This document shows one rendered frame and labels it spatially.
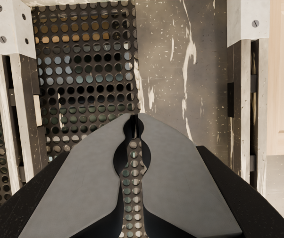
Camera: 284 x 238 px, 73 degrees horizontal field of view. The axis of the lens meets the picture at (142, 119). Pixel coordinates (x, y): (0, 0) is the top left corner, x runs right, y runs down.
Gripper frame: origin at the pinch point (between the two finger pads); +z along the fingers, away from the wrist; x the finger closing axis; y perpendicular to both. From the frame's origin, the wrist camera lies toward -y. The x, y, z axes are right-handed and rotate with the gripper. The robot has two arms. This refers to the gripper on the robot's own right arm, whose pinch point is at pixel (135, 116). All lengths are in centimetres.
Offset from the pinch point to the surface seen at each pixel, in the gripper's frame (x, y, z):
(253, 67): 26.1, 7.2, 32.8
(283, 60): 35, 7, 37
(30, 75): -26.6, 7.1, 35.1
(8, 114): -30.4, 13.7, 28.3
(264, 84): 27.5, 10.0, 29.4
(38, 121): -26.7, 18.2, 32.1
